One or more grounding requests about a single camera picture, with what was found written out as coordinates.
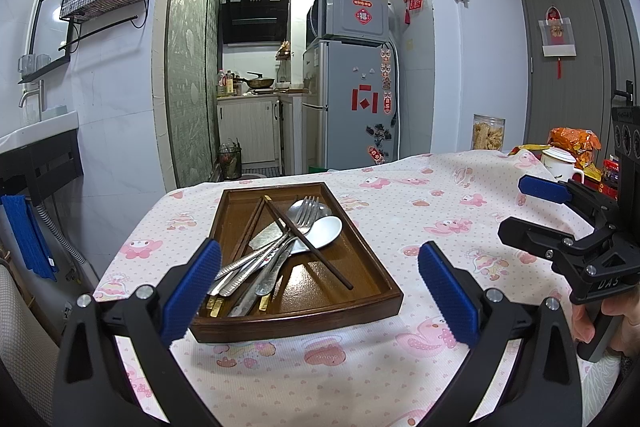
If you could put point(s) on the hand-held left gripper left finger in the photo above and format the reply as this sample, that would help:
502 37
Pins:
192 292

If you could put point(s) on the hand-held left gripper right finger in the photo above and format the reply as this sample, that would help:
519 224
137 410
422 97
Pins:
447 294

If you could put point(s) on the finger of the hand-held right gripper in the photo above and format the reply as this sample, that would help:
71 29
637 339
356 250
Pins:
542 188
530 237

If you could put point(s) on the steel table knife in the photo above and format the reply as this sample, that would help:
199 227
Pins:
267 237

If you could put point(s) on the brown wooden tray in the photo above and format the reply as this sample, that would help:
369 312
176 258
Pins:
320 292

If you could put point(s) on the small steel spoon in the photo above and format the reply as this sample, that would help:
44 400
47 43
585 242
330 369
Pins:
294 213

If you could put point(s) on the large steel spoon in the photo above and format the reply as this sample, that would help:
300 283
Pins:
325 232

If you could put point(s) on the steel fork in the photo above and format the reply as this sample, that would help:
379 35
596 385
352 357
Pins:
307 212

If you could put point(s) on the person's right hand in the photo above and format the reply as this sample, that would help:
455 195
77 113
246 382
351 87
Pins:
582 322

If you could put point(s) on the white mug with lid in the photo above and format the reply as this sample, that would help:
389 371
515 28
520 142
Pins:
557 164

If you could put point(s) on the yellow snack bag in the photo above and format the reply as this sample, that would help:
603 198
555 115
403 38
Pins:
530 150

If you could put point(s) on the orange snack bag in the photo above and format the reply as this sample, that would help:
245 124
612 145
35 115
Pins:
575 139

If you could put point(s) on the red snack box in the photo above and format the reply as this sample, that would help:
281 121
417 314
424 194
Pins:
610 177

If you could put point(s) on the clear jar of snacks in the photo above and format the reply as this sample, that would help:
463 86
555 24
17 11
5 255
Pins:
488 134

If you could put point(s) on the pink printed tablecloth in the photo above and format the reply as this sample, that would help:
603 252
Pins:
380 387

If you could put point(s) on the grey door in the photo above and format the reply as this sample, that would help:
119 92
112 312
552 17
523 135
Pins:
590 72

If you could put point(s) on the red and white door ornament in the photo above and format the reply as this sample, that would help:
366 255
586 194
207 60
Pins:
556 34

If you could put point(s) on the white kitchen cabinet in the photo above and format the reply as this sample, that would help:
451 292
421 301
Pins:
247 132

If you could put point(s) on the blue towel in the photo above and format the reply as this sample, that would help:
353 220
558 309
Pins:
30 237

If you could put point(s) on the beige woven chair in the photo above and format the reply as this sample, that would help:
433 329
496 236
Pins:
25 342

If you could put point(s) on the green basin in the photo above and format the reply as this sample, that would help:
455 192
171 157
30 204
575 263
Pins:
316 168

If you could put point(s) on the black sink cabinet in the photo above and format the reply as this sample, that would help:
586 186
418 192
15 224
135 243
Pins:
40 164

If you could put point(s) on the grey refrigerator with red stickers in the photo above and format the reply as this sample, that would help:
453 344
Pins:
345 117

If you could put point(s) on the group of condiment bottles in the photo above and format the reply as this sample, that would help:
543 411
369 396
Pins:
227 84

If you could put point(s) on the green patterned sliding door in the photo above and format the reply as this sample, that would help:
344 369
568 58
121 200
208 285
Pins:
190 72

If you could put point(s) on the metal wok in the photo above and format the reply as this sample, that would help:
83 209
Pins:
260 82

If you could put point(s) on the white sink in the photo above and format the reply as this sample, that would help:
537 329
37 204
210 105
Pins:
35 129

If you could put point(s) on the steel faucet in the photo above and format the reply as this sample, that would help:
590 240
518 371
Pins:
37 92

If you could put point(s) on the grey microwave with red sticker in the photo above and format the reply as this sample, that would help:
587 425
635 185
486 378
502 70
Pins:
350 14

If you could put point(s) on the clear glass cup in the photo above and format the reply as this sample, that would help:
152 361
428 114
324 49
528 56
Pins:
42 62
26 63

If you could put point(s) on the black range hood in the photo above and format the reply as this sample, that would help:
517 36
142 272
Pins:
255 19

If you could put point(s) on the black framed mirror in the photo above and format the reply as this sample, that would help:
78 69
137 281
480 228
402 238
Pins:
50 22

